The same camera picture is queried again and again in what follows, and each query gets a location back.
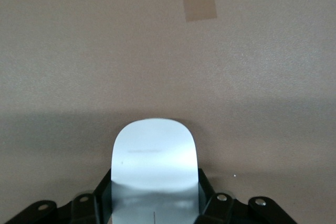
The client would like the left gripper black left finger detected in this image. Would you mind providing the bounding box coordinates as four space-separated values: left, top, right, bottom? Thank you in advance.
5 168 114 224

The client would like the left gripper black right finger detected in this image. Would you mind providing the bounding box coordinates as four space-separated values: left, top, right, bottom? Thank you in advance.
196 167 297 224

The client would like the white computer mouse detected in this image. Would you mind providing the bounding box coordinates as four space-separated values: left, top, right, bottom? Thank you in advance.
110 118 201 224

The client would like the brown tape patch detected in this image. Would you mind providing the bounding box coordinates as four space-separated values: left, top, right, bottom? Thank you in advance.
181 0 217 23

